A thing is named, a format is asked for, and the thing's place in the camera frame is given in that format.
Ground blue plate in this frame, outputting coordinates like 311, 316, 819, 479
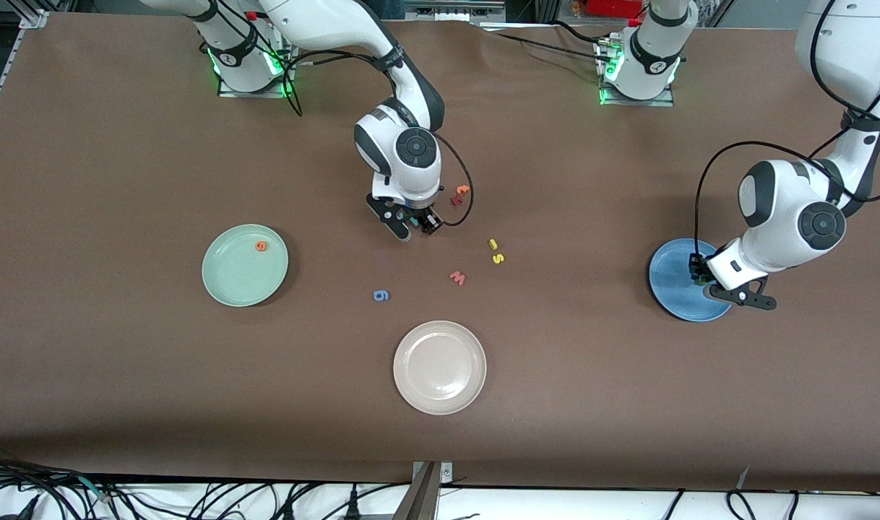
649, 238, 733, 323

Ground beige plate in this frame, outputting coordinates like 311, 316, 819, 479
393, 320, 488, 416

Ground pale green plate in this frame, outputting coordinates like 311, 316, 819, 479
202, 224, 290, 308

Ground brown table cover sheet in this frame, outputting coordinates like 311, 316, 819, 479
0, 13, 880, 492

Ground red box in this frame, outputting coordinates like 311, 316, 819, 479
583, 0, 644, 19

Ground aluminium profile bar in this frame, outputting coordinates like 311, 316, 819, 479
392, 461, 455, 520

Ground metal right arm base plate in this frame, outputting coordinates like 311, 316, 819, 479
218, 29, 298, 98

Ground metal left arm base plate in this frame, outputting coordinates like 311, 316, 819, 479
598, 36, 676, 108

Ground black base cable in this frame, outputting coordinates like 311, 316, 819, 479
483, 20, 614, 62

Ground black cable loop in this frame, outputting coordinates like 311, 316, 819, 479
725, 490, 759, 520

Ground aluminium corner frame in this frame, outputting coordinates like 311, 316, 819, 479
0, 0, 51, 138

